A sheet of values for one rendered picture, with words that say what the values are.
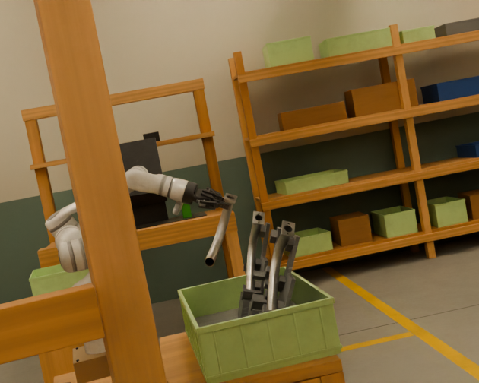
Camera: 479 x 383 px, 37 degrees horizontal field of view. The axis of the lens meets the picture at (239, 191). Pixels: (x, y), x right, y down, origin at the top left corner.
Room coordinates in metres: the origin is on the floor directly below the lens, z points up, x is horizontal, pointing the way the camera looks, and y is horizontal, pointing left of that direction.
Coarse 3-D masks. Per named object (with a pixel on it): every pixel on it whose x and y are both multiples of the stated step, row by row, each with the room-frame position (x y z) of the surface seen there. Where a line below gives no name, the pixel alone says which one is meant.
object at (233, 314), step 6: (222, 312) 2.62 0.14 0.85; (228, 312) 2.60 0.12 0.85; (234, 312) 2.58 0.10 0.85; (198, 318) 2.59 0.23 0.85; (204, 318) 2.58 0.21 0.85; (210, 318) 2.56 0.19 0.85; (216, 318) 2.55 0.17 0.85; (222, 318) 2.53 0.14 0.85; (228, 318) 2.51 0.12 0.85; (234, 318) 2.50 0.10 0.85; (198, 324) 2.51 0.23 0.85; (204, 324) 2.49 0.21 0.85
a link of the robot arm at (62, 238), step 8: (64, 232) 2.20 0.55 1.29; (72, 232) 2.21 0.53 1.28; (80, 232) 2.24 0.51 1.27; (56, 240) 2.21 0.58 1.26; (64, 240) 2.13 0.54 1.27; (64, 248) 2.02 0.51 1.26; (64, 256) 2.01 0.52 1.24; (72, 256) 2.02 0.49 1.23; (64, 264) 2.01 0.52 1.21; (72, 264) 2.02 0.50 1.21; (72, 272) 2.05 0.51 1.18
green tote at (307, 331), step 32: (192, 288) 2.63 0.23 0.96; (224, 288) 2.65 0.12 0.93; (192, 320) 2.14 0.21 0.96; (256, 320) 2.05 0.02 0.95; (288, 320) 2.07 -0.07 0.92; (320, 320) 2.09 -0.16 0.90; (224, 352) 2.04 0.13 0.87; (256, 352) 2.05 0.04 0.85; (288, 352) 2.07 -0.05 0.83; (320, 352) 2.08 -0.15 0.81
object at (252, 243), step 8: (256, 216) 2.52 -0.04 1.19; (264, 216) 2.52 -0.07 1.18; (256, 224) 2.49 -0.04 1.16; (256, 232) 2.54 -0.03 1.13; (256, 240) 2.57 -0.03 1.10; (248, 248) 2.57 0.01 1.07; (248, 256) 2.55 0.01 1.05; (248, 264) 2.52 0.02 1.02; (248, 272) 2.49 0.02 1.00; (248, 280) 2.46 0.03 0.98; (248, 288) 2.43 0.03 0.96
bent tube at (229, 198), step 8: (224, 200) 2.36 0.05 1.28; (232, 200) 2.36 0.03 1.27; (232, 208) 2.39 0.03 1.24; (224, 216) 2.39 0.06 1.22; (224, 224) 2.39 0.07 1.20; (216, 232) 2.39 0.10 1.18; (224, 232) 2.39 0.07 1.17; (216, 240) 2.35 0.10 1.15; (216, 248) 2.28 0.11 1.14; (208, 256) 2.21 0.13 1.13; (216, 256) 2.24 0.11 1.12; (208, 264) 2.21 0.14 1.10
